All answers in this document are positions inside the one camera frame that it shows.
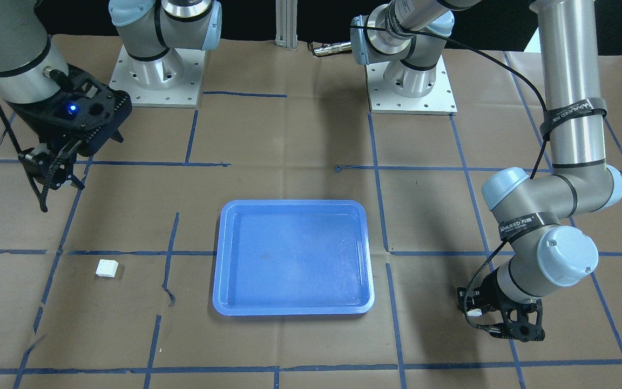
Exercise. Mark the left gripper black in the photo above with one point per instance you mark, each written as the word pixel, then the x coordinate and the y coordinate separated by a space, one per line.
pixel 491 295

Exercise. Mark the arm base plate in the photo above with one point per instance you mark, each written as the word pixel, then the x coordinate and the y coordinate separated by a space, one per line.
pixel 173 81
pixel 395 89

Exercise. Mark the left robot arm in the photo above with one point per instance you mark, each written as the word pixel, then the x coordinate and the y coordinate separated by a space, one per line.
pixel 547 255

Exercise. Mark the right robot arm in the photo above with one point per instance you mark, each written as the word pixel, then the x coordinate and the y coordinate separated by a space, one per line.
pixel 149 30

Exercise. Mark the blue plastic tray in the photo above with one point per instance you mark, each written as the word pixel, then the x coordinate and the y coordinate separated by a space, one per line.
pixel 293 257

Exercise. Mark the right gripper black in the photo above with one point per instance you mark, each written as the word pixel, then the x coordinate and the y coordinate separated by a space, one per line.
pixel 37 121

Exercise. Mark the metal connector plug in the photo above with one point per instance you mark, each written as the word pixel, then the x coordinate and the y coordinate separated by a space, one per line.
pixel 330 49

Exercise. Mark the white block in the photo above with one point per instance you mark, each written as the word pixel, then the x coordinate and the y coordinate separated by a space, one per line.
pixel 474 312
pixel 107 268

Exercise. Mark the aluminium frame post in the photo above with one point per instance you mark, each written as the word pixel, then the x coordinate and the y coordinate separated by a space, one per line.
pixel 286 24

